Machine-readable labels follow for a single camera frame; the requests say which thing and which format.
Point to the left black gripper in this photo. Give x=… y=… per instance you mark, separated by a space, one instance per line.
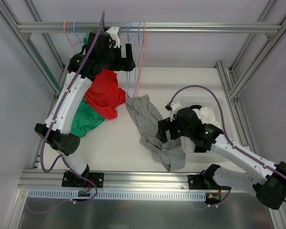
x=123 y=58

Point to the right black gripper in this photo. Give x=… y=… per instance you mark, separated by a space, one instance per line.
x=166 y=130

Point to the blue hanger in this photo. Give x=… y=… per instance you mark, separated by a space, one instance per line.
x=128 y=73
x=80 y=39
x=137 y=54

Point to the grey tank top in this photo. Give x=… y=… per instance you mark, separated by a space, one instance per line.
x=145 y=117

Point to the black tank top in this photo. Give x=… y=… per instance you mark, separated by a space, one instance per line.
x=196 y=108

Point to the red tank top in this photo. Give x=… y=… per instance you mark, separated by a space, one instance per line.
x=104 y=95

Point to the pink hanger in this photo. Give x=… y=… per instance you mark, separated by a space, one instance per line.
x=72 y=44
x=144 y=43

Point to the white tank top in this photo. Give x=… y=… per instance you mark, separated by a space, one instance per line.
x=207 y=116

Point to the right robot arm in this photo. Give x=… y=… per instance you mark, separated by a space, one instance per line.
x=261 y=178

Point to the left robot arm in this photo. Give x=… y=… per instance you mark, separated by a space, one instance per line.
x=55 y=131

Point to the green tank top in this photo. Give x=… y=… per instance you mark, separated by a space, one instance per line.
x=85 y=119

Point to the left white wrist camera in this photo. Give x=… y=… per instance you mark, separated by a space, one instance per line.
x=115 y=32

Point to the aluminium hanging rail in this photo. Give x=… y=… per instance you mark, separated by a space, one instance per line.
x=156 y=27

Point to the white slotted cable duct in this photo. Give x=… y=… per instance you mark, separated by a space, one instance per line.
x=115 y=194

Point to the aluminium front rail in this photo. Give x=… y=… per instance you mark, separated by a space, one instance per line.
x=117 y=180

